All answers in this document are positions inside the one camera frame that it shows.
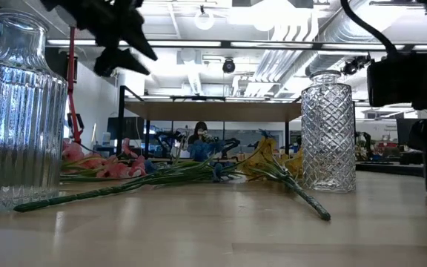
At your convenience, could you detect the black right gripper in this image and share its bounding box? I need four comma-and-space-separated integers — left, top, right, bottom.
366, 51, 427, 111

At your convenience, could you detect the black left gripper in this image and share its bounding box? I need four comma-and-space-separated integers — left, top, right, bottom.
39, 0, 159, 78

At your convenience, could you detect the diamond-pattern clear glass vase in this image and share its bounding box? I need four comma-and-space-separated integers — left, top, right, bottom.
300, 69, 357, 194

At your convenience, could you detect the pink artificial flower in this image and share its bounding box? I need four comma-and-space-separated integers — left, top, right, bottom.
62, 139, 140, 175
60, 154, 150, 183

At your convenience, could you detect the blue artificial flower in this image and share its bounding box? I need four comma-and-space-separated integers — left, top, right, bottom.
13, 139, 244, 214

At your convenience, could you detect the yellow artificial flower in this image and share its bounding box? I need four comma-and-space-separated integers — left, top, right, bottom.
239, 129, 332, 223

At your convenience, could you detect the black track spotlight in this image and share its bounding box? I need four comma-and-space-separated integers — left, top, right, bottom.
342, 54, 372, 76

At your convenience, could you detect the black computer monitor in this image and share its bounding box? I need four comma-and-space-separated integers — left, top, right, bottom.
396, 117, 422, 146
106, 116, 145, 142

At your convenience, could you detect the red clamp pole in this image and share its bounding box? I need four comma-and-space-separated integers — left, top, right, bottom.
66, 25, 85, 145

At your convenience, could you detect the person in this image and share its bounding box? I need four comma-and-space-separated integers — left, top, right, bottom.
186, 121, 216, 149

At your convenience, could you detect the ribbed clear glass vase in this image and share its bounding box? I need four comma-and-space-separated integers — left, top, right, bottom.
0, 7, 69, 214

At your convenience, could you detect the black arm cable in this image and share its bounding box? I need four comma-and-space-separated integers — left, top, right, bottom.
340, 0, 400, 56

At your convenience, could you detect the white ring lamp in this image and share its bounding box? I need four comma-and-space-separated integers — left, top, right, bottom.
193, 7, 216, 31

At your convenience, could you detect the black table edge rail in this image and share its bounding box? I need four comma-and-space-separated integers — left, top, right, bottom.
355, 161, 426, 178

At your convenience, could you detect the wooden shelf black frame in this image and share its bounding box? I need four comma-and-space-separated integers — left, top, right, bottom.
116, 85, 303, 156

